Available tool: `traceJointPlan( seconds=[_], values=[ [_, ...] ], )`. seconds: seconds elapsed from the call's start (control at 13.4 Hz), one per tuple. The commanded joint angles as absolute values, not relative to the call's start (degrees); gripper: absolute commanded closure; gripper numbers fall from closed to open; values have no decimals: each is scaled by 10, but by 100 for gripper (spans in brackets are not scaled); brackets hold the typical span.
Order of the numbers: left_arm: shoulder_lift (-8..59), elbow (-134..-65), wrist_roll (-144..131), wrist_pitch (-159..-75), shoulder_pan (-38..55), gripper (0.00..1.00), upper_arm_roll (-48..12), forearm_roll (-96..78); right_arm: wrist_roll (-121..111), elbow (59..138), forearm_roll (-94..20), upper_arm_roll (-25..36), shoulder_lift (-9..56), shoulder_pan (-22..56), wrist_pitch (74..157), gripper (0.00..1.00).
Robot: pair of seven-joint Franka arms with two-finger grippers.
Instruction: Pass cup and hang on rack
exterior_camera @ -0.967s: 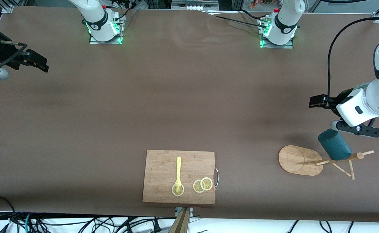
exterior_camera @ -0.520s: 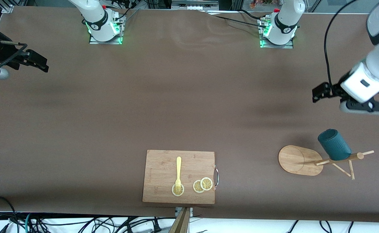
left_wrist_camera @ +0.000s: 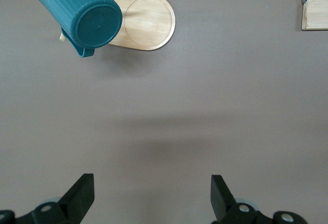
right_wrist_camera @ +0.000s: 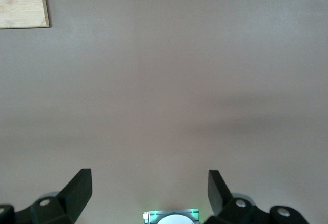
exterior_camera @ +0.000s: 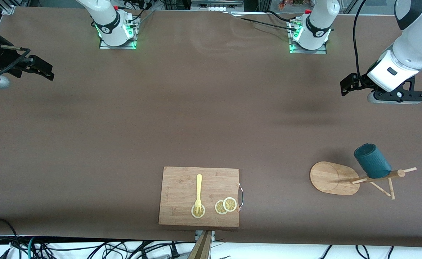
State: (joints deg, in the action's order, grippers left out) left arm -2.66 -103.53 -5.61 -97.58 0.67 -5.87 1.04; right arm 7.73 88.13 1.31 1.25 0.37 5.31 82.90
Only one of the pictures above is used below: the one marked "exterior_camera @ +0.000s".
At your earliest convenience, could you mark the teal cup yellow inside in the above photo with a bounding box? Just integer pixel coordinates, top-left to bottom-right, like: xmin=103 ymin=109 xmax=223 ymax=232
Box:
xmin=354 ymin=143 xmax=392 ymax=180

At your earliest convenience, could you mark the wooden cup rack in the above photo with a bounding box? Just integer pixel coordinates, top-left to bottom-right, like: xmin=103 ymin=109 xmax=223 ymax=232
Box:
xmin=309 ymin=161 xmax=417 ymax=201

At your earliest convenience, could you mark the red orange object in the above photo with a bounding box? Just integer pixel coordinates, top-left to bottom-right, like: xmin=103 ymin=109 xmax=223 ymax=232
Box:
xmin=278 ymin=0 xmax=306 ymax=10

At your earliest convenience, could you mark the grey power strip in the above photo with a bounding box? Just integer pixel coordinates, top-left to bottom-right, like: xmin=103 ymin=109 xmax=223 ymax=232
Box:
xmin=191 ymin=0 xmax=244 ymax=12

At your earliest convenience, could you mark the yellow plastic fork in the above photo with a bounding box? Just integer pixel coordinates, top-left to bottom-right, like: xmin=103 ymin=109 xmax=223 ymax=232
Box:
xmin=195 ymin=174 xmax=203 ymax=213

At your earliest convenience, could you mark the bamboo cutting board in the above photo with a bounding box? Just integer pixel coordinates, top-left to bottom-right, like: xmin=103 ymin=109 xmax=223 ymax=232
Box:
xmin=158 ymin=166 xmax=240 ymax=227

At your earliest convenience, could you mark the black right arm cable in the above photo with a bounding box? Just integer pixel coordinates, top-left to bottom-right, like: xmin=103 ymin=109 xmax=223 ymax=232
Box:
xmin=0 ymin=48 xmax=31 ymax=85

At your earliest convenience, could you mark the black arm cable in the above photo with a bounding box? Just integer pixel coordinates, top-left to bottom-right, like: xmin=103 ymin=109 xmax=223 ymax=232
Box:
xmin=353 ymin=0 xmax=368 ymax=77
xmin=0 ymin=48 xmax=31 ymax=85

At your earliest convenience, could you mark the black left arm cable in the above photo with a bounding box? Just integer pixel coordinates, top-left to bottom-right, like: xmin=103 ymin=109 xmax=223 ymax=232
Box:
xmin=353 ymin=0 xmax=368 ymax=77

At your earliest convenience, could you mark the aluminium frame corner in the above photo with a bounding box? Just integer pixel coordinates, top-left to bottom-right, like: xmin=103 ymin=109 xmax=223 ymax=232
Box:
xmin=1 ymin=0 xmax=16 ymax=15

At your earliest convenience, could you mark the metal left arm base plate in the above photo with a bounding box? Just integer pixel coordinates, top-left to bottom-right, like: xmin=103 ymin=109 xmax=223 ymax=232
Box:
xmin=288 ymin=18 xmax=329 ymax=55

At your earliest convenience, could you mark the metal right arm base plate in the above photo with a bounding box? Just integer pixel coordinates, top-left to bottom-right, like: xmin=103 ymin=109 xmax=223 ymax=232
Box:
xmin=99 ymin=16 xmax=139 ymax=50

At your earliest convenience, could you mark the black table cable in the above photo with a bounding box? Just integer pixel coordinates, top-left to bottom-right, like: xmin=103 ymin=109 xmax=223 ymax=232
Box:
xmin=229 ymin=12 xmax=298 ymax=32

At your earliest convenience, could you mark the black looped cable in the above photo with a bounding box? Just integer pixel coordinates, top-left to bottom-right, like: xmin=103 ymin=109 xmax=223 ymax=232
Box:
xmin=0 ymin=217 xmax=20 ymax=253

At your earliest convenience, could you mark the metal bracket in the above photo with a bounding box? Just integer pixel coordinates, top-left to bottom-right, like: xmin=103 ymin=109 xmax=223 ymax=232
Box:
xmin=195 ymin=230 xmax=215 ymax=242

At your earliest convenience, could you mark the wooden post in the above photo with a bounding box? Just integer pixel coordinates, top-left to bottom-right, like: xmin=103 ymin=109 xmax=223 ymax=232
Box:
xmin=187 ymin=230 xmax=212 ymax=259

